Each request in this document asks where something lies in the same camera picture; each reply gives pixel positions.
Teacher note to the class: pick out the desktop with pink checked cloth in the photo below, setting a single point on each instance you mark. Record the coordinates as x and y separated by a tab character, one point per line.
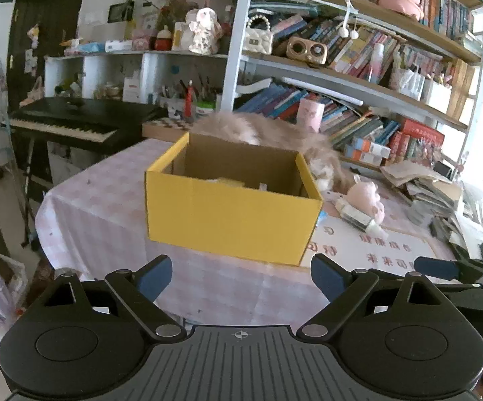
99	200

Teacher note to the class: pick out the white doll figurine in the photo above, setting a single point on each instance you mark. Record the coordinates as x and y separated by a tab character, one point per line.
201	31

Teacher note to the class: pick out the pile of papers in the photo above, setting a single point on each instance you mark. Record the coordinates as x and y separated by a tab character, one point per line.
434	196

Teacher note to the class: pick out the printed desk mat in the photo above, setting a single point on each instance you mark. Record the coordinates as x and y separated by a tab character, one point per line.
392	242

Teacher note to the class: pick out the orange white box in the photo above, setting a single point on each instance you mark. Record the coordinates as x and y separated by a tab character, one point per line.
362	156
373	146

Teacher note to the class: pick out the wooden retro speaker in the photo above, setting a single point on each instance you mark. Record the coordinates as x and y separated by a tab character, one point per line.
307	51

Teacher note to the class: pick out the pen holder with pens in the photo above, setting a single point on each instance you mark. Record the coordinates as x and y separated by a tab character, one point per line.
174	102

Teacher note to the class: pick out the white bottle grey label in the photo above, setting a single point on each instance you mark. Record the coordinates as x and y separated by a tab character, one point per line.
356	217

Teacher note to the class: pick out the white pearl handbag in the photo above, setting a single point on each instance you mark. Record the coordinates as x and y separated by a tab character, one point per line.
258	39

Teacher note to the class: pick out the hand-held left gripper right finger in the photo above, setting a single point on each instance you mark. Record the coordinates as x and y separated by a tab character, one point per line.
329	275

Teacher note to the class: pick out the red bottle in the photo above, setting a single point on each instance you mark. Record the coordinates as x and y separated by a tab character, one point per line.
189	100

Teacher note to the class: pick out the small pink box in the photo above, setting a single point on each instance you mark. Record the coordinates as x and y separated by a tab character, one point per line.
143	42

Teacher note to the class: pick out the white storage container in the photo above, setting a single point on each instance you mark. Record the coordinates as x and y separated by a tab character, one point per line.
437	96
408	85

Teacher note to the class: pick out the red book set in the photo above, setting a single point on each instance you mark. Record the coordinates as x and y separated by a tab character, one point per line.
417	142

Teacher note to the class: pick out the leaning row of blue books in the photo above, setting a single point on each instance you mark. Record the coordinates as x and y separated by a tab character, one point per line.
279	102

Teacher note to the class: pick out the red round jar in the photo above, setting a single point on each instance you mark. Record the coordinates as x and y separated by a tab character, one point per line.
163	38

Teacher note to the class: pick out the black picture frame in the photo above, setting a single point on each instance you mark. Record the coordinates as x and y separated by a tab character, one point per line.
120	12

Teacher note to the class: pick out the black keyboard piano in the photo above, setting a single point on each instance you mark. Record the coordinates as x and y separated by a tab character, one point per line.
78	112

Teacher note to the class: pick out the black keyboard stand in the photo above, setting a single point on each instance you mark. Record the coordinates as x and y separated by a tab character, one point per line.
30	192

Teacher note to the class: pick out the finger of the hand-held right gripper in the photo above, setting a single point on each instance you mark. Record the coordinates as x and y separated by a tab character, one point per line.
434	268

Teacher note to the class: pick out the long row of colourful books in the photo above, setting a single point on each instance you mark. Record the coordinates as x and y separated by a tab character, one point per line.
350	50

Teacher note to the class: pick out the pink cylinder cup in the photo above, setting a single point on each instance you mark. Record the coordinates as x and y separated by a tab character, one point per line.
311	115

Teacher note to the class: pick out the fluffy ginger cat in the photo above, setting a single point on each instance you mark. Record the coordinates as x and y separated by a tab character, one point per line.
266	131

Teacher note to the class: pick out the large white wooden bookshelf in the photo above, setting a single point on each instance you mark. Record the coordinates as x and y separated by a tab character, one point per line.
235	50

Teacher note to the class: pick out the white low shelf unit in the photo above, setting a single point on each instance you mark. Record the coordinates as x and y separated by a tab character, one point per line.
149	62

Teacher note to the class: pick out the yellow cardboard box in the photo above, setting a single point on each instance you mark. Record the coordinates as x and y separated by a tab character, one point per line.
224	221

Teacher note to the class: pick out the white tissue box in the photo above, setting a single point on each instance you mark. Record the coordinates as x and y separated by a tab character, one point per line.
117	46

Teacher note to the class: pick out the small blue plastic holder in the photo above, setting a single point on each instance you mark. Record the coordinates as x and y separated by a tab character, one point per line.
322	218

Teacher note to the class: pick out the dark door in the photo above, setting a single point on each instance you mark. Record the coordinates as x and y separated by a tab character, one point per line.
45	16

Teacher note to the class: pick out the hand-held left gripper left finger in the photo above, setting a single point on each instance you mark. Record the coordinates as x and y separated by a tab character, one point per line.
156	277

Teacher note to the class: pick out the small black device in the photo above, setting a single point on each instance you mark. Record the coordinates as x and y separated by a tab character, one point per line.
444	170

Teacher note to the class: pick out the pink plush pig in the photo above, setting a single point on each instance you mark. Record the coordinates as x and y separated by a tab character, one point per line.
365	196

